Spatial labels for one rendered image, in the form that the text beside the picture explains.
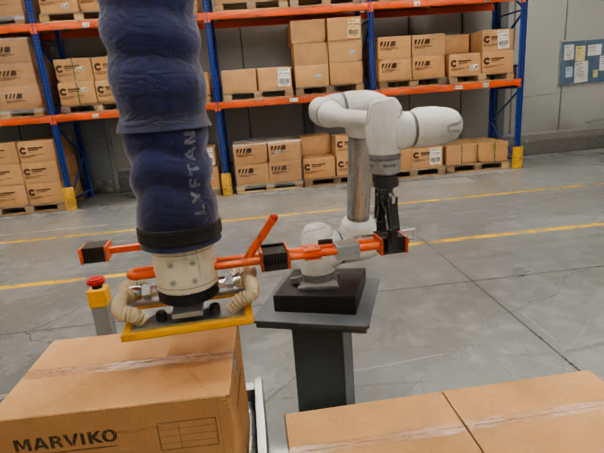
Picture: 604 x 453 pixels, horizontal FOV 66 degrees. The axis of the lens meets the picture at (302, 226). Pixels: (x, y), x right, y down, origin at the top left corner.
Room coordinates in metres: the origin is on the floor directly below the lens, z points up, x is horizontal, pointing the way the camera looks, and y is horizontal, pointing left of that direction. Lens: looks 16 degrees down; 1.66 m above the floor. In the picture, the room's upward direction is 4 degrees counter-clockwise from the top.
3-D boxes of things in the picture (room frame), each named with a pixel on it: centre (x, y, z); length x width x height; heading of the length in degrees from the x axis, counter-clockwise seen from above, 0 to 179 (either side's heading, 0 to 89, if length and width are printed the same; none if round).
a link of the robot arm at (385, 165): (1.34, -0.25, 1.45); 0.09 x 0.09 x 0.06
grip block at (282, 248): (1.28, 0.09, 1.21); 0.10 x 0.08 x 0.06; 9
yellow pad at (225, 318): (1.14, 0.32, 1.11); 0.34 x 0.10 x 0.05; 99
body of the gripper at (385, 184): (1.34, -0.25, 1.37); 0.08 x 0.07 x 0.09; 8
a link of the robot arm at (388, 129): (1.34, -0.26, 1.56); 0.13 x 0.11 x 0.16; 104
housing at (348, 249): (1.31, -0.12, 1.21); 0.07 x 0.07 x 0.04; 9
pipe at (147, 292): (1.24, 0.33, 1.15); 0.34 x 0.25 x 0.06; 99
